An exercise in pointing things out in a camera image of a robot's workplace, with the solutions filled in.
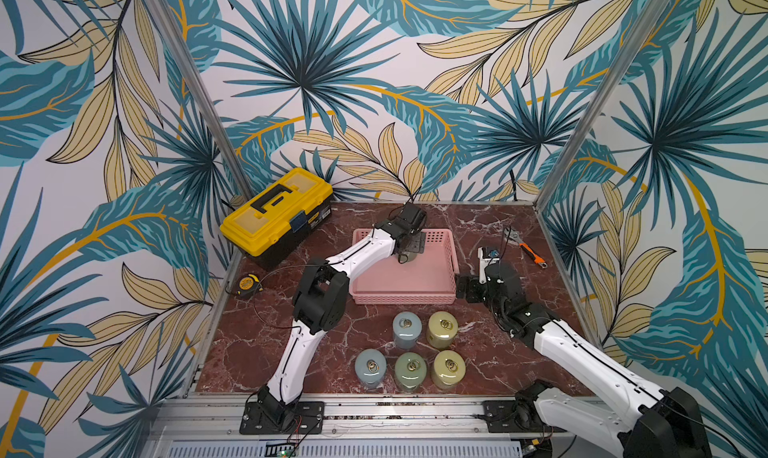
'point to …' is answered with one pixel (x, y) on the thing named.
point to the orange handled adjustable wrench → (529, 252)
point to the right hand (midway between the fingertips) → (472, 274)
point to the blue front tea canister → (370, 367)
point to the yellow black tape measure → (249, 286)
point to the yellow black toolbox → (279, 223)
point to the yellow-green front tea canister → (449, 367)
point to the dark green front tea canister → (410, 371)
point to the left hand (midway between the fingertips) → (410, 242)
